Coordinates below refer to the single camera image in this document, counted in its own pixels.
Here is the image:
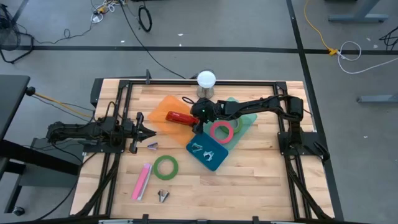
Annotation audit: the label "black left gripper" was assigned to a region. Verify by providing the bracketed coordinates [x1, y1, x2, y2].
[126, 111, 157, 154]

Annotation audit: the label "red stapler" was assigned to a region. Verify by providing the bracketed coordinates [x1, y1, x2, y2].
[165, 111, 200, 127]

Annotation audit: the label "pink tape roll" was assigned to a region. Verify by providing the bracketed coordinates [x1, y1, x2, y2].
[210, 120, 234, 145]

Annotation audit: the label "green tape roll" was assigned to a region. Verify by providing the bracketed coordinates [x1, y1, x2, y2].
[222, 116, 244, 135]
[153, 155, 179, 181]

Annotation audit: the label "pink stapler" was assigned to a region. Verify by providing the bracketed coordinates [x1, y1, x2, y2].
[131, 162, 154, 202]

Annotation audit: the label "black staple remover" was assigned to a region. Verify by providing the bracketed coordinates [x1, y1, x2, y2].
[157, 189, 170, 203]

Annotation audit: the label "orange translucent plastic tray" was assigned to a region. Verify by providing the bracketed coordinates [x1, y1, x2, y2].
[147, 95, 206, 147]

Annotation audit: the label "white dome lamp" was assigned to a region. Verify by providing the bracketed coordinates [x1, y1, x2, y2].
[196, 70, 217, 100]

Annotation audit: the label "mint green plastic tray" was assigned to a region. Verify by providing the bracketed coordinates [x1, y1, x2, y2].
[201, 96, 258, 152]

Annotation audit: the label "dark teal plastic tray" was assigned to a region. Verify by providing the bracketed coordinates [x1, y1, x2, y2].
[185, 131, 229, 172]

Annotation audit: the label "yellow rod black knob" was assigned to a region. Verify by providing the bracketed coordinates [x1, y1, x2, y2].
[25, 86, 96, 119]

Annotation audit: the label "black desk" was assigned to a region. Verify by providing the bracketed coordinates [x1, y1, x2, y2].
[0, 74, 83, 215]

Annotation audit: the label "grey desk foot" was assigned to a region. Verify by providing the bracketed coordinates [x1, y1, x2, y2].
[356, 94, 398, 104]

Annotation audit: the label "grey desk leg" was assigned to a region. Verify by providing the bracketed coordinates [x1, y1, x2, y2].
[328, 0, 389, 23]

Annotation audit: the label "black metal table frame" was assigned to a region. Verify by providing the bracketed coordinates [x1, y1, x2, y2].
[70, 79, 336, 222]

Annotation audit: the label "long black floor cable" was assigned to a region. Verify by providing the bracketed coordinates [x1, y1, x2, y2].
[119, 0, 187, 80]

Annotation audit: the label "black coiled cable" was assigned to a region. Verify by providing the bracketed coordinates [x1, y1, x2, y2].
[137, 5, 154, 33]

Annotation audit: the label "white cable bundle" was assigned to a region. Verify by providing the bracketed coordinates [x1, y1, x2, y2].
[90, 0, 127, 24]

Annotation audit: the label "yellow floor cable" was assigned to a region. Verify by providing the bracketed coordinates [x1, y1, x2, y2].
[303, 0, 339, 57]

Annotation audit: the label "white floor cable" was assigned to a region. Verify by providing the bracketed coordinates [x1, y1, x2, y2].
[337, 40, 398, 75]

